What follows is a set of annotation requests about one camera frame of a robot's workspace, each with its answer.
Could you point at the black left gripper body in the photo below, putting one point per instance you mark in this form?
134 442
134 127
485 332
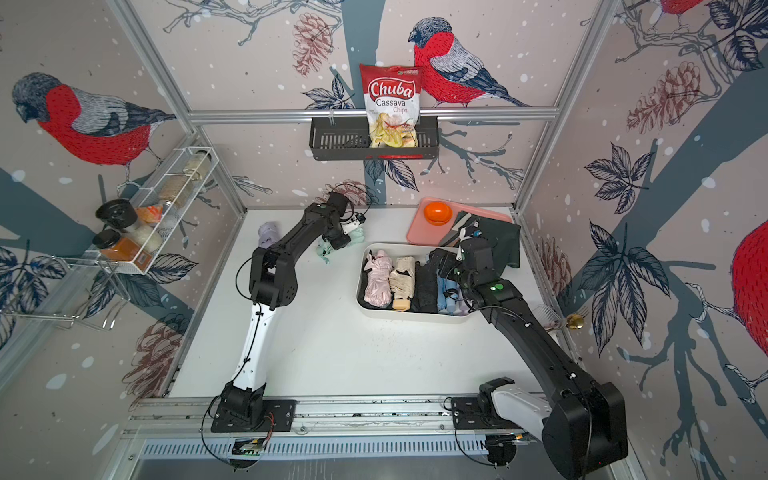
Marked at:
338 239

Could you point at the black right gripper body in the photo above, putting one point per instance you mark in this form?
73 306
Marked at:
452 268

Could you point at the light blue umbrella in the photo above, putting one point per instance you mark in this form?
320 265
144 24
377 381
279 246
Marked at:
449 299

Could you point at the purple umbrella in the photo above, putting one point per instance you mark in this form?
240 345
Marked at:
463 307

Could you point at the black umbrella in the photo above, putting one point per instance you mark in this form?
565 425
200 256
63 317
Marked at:
425 299

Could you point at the beige umbrella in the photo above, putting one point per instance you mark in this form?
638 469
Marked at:
402 283

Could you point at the pink umbrella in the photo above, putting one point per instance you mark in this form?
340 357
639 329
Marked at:
378 267

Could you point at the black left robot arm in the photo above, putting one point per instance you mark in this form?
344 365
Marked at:
273 284

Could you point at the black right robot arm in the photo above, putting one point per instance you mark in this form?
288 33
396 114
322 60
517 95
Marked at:
580 422

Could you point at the white plastic storage box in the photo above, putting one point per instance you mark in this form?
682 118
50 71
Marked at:
421 254

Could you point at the dark green cloth napkin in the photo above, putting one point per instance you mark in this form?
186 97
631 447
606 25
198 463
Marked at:
504 239

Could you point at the pink plastic tray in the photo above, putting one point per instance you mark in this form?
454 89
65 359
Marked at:
422 232

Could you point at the orange plastic bowl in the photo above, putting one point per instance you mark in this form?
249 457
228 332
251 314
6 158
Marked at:
437 213

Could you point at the clear utensil cup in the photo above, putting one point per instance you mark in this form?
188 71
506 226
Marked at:
551 320

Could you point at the red cassava chips bag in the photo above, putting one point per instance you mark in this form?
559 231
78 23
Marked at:
392 103

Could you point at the glass spice jars row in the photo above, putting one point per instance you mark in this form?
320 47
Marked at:
173 193

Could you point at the black lid spice grinder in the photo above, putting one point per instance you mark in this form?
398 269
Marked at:
118 214

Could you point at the orange spice jar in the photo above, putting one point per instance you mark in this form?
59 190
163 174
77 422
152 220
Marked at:
114 246

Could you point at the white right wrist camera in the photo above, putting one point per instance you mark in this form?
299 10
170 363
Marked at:
465 234

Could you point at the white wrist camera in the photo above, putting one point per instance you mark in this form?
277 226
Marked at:
355 222
465 234

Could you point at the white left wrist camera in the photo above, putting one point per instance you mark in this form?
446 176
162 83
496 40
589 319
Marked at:
355 222

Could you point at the white handled kitchen knife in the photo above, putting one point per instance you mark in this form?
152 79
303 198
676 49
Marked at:
451 238

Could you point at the black wire wall basket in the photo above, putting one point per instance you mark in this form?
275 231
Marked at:
347 139

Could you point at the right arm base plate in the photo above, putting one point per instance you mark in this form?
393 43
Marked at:
468 415

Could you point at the white wire spice rack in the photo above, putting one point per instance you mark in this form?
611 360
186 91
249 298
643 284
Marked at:
137 229

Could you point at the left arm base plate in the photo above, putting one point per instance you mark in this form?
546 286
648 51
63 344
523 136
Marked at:
262 415

